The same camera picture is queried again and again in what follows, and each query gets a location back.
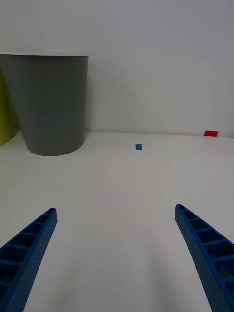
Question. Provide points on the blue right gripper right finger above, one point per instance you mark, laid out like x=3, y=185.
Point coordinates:
x=209, y=256

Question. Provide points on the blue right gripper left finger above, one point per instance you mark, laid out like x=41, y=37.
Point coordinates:
x=29, y=256

